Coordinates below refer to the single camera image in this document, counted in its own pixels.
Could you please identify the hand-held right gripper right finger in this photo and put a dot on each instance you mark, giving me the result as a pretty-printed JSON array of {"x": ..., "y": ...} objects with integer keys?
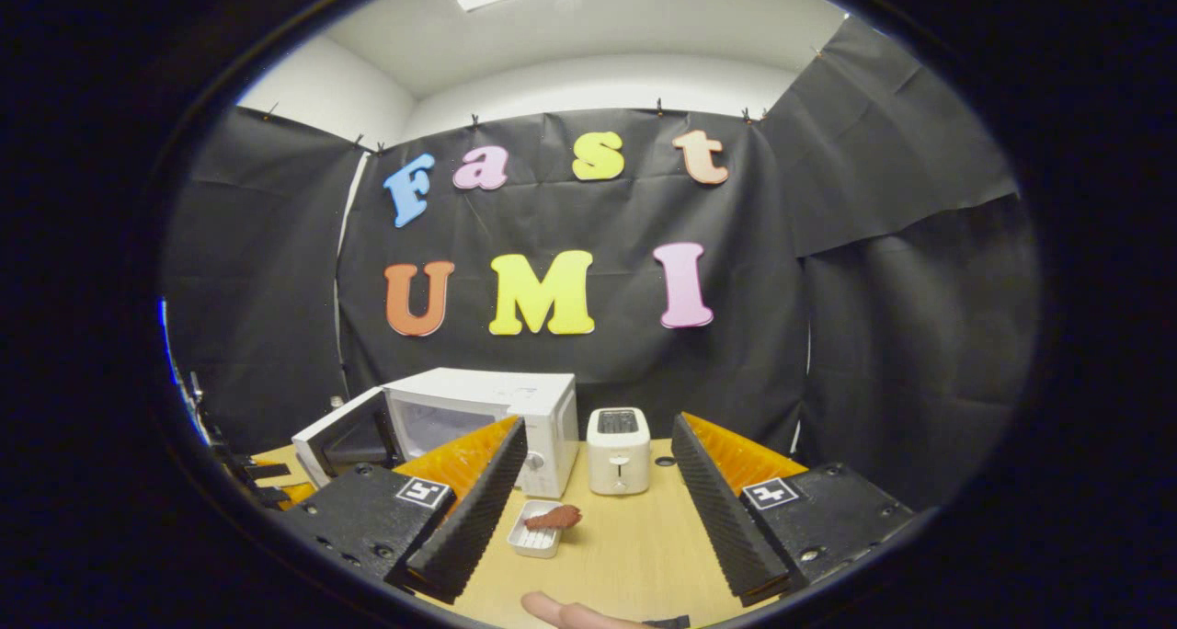
[{"x": 722, "y": 519}]

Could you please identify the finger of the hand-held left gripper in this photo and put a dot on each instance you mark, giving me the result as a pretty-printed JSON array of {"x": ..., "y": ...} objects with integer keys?
[
  {"x": 272, "y": 496},
  {"x": 265, "y": 470}
]

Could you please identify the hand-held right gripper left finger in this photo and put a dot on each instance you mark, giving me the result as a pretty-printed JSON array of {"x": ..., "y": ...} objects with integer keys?
[{"x": 474, "y": 519}]

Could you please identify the reddish brown meat piece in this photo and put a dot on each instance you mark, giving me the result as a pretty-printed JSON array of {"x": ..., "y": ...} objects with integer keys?
[{"x": 554, "y": 518}]

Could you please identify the white microwave oven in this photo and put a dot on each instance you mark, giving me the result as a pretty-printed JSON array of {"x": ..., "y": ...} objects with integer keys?
[{"x": 497, "y": 394}]

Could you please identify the small white plastic tray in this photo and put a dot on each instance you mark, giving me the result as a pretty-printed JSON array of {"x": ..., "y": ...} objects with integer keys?
[{"x": 535, "y": 539}]

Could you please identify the cream white toaster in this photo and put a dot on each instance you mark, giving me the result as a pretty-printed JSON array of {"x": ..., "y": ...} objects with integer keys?
[{"x": 618, "y": 459}]

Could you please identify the black backdrop cloth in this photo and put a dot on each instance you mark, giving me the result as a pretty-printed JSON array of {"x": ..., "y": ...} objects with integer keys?
[{"x": 570, "y": 215}]

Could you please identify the row of cloth clips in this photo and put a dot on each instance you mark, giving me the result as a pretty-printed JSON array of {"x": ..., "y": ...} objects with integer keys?
[{"x": 659, "y": 107}]

